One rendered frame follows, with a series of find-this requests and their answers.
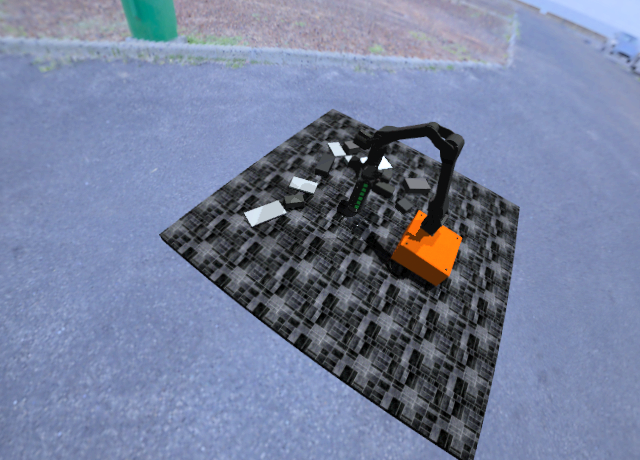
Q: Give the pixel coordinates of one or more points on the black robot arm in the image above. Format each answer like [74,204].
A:
[450,149]

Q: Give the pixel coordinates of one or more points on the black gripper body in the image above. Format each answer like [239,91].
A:
[385,175]

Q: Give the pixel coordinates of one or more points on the dark grey controller unit with green switches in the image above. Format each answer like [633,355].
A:
[359,195]

